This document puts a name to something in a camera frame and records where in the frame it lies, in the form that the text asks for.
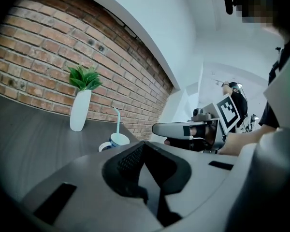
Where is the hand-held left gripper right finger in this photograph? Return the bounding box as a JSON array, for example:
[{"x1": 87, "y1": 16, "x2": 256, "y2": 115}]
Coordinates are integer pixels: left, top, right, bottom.
[{"x1": 144, "y1": 141, "x2": 192, "y2": 196}]

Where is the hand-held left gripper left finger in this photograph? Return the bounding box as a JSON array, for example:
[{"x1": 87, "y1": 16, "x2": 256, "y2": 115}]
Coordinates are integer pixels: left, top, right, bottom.
[{"x1": 101, "y1": 141, "x2": 148, "y2": 198}]

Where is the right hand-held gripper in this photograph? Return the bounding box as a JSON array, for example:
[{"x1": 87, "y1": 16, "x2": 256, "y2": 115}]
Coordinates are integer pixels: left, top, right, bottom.
[{"x1": 151, "y1": 93, "x2": 241, "y2": 154}]

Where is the white cup with blue print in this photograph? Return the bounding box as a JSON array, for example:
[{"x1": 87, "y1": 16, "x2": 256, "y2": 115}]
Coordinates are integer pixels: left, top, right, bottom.
[{"x1": 98, "y1": 132, "x2": 131, "y2": 152}]

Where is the light blue straw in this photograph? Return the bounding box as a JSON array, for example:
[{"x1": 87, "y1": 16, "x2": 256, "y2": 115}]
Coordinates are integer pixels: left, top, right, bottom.
[{"x1": 114, "y1": 107, "x2": 122, "y2": 134}]

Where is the person's right forearm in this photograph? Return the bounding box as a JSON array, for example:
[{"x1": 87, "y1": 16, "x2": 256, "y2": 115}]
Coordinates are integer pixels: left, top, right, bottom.
[{"x1": 218, "y1": 124, "x2": 278, "y2": 157}]

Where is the person's right hand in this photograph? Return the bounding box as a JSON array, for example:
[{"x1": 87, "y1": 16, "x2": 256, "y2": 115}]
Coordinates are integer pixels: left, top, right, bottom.
[{"x1": 189, "y1": 126, "x2": 217, "y2": 146}]

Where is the white background equipment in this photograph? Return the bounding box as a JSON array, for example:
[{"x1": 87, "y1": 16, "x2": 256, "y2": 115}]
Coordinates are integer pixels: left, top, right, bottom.
[{"x1": 243, "y1": 114, "x2": 260, "y2": 133}]

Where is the white vase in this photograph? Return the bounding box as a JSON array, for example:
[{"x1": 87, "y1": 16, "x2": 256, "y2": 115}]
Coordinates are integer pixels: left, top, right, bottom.
[{"x1": 70, "y1": 89, "x2": 92, "y2": 132}]

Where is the person's black shirt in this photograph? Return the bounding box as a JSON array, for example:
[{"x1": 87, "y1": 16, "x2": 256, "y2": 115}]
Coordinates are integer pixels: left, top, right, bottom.
[{"x1": 258, "y1": 25, "x2": 290, "y2": 131}]

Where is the green leafy plant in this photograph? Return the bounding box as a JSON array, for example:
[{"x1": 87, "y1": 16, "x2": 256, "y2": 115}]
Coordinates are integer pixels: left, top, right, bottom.
[{"x1": 67, "y1": 65, "x2": 103, "y2": 92}]

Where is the person's head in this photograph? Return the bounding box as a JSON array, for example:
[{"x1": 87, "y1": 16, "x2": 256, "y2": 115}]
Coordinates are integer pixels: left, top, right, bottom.
[{"x1": 241, "y1": 0, "x2": 290, "y2": 37}]

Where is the grey gripper camera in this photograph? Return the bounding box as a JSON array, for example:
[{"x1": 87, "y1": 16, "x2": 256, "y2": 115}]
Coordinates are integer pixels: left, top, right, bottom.
[{"x1": 191, "y1": 107, "x2": 212, "y2": 122}]

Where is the black head-worn camera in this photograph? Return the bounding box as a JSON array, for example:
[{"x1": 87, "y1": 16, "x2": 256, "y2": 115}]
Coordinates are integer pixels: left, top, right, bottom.
[{"x1": 223, "y1": 0, "x2": 245, "y2": 15}]

